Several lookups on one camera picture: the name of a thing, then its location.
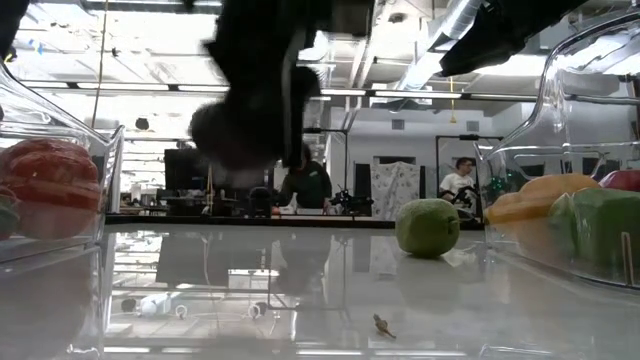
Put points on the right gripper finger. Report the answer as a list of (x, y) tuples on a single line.
[(475, 50)]

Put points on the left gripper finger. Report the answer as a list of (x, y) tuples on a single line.
[(295, 130)]

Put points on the dark purple round fruit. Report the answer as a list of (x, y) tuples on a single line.
[(235, 135)]

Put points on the large orange mango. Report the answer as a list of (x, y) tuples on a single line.
[(540, 197)]

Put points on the red apple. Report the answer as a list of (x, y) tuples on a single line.
[(625, 181)]

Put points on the large green lime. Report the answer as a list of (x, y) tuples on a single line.
[(600, 225)]

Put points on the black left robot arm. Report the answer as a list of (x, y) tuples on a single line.
[(10, 20)]

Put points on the person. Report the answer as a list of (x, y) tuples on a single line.
[(460, 182), (305, 182)]

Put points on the black robot rig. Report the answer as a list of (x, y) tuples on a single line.
[(350, 202)]

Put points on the clear plastic bin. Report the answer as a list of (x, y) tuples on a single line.
[(575, 100), (107, 165)]

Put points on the white patterned sheet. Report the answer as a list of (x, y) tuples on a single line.
[(395, 187)]

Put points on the dark monitor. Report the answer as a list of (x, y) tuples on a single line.
[(185, 170)]

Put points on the small green lime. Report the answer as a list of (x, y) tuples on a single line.
[(427, 227)]

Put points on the small brown stem scrap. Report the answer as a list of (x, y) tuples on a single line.
[(382, 325)]

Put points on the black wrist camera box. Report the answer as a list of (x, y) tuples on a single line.
[(340, 17)]

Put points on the black frame stand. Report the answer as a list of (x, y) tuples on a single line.
[(470, 137)]

